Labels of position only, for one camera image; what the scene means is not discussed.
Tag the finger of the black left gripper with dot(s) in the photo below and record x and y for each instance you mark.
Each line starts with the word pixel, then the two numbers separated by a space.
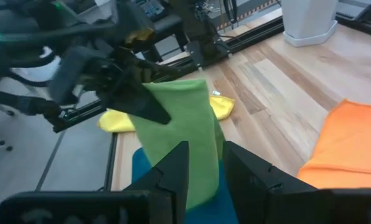
pixel 139 105

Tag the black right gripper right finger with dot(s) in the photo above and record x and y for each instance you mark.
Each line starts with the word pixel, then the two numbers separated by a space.
pixel 266 199

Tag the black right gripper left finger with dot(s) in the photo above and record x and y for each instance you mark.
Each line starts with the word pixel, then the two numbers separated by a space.
pixel 160 193

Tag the green microfiber towel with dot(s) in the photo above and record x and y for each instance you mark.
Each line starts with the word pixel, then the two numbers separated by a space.
pixel 185 124

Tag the teal plastic bin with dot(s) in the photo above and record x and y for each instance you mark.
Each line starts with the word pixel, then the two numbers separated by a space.
pixel 213 211

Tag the orange microfiber towel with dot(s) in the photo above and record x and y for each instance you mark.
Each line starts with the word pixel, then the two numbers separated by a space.
pixel 350 146

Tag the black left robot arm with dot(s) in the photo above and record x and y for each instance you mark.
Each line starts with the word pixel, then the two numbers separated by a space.
pixel 204 34

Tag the yellow microfiber towel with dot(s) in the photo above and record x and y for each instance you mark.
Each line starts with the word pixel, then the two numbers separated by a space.
pixel 117 123

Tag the white hexagonal plant pot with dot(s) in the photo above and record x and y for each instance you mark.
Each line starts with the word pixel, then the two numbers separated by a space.
pixel 310 21

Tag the black aluminium table frame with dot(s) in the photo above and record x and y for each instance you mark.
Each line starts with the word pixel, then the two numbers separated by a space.
pixel 257 34

